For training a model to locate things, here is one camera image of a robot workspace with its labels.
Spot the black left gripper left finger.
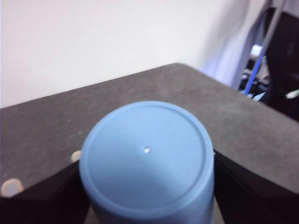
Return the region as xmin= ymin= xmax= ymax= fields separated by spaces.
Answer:
xmin=0 ymin=160 xmax=91 ymax=224

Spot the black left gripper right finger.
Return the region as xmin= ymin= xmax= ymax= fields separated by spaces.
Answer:
xmin=214 ymin=153 xmax=299 ymax=224

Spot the blue ribbed plastic cup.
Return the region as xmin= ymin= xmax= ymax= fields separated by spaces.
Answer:
xmin=78 ymin=100 xmax=215 ymax=224

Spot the black background furniture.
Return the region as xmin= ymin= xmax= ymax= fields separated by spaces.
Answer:
xmin=259 ymin=7 xmax=299 ymax=122

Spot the small white box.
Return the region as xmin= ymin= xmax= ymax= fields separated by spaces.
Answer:
xmin=251 ymin=44 xmax=263 ymax=56

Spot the grey metal pole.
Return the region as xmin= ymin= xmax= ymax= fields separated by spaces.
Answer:
xmin=263 ymin=0 xmax=285 ymax=51

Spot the blue cable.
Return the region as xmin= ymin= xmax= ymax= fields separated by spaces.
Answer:
xmin=244 ymin=46 xmax=267 ymax=95

